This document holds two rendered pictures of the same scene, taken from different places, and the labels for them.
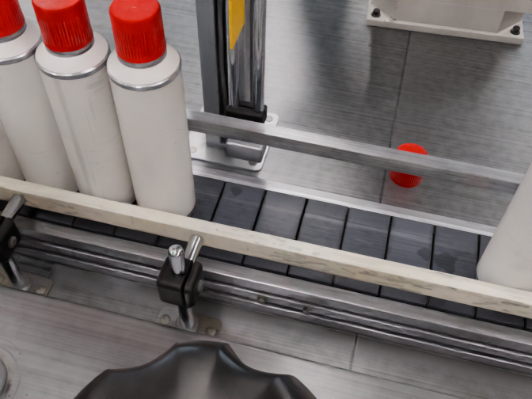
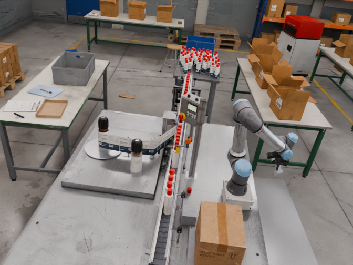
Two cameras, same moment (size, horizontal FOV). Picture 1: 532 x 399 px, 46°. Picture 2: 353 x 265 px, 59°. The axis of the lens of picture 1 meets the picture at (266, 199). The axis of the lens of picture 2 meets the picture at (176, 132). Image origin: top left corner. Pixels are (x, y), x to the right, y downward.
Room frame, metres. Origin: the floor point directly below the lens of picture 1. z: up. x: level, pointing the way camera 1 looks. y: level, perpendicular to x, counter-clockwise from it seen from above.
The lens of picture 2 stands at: (-0.03, -1.84, 2.42)
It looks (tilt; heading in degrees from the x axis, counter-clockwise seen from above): 32 degrees down; 79
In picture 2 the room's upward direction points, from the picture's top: 7 degrees clockwise
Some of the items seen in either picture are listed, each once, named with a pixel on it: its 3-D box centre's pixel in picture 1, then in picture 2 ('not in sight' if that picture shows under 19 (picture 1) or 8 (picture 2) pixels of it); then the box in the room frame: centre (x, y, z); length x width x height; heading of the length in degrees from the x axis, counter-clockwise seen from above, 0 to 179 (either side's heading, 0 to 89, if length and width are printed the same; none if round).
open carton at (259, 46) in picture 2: not in sight; (259, 52); (2.09, 2.94, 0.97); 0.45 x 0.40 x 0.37; 173
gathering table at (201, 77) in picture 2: not in sight; (194, 95); (0.94, 2.31, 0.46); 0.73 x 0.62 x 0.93; 77
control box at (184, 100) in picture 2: not in sight; (193, 110); (0.43, 0.12, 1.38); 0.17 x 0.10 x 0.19; 132
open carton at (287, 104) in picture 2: not in sight; (289, 99); (1.83, 1.23, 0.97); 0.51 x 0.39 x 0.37; 177
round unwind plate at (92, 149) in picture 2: not in sight; (104, 148); (-0.22, 0.33, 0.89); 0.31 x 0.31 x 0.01
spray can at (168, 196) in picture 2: not in sight; (168, 201); (0.24, -0.39, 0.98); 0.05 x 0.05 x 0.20
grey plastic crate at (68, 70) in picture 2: not in sight; (75, 68); (-0.69, 2.04, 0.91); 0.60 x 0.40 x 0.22; 85
